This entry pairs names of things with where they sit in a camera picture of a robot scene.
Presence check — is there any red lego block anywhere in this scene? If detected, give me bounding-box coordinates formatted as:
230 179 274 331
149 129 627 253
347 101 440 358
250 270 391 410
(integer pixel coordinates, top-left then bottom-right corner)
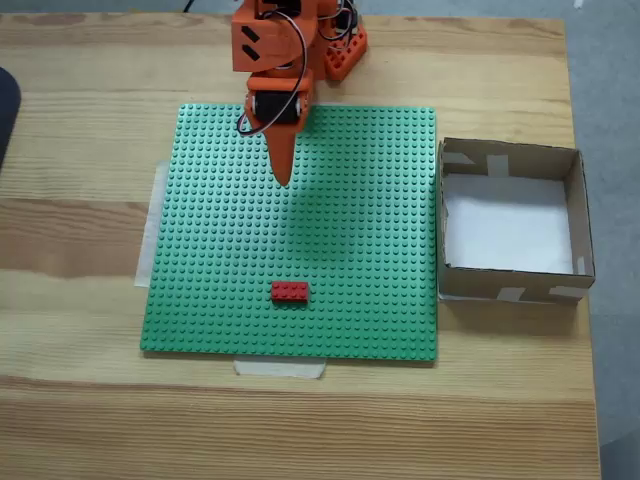
270 280 311 304

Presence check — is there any green lego baseplate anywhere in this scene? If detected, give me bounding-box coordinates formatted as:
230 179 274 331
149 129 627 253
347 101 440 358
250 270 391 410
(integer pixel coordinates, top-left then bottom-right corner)
139 102 439 368

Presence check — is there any cardboard box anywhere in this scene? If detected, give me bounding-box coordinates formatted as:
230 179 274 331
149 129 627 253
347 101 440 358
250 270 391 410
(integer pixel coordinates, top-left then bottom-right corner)
436 136 598 307

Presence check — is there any masking tape strip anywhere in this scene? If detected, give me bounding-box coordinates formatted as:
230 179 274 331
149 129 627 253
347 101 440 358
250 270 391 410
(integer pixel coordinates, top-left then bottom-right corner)
133 159 171 290
233 358 329 381

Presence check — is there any white paper sheet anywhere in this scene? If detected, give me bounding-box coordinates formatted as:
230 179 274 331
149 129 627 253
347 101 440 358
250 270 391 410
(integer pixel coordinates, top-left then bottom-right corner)
442 172 575 276

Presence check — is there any black rounded pad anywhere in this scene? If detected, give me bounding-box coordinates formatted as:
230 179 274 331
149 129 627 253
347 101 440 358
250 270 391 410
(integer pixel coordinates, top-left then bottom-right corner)
0 66 24 170

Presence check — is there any gripper servo wire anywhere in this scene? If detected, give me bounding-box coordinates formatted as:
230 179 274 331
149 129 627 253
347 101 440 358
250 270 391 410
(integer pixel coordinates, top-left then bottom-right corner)
236 9 309 137

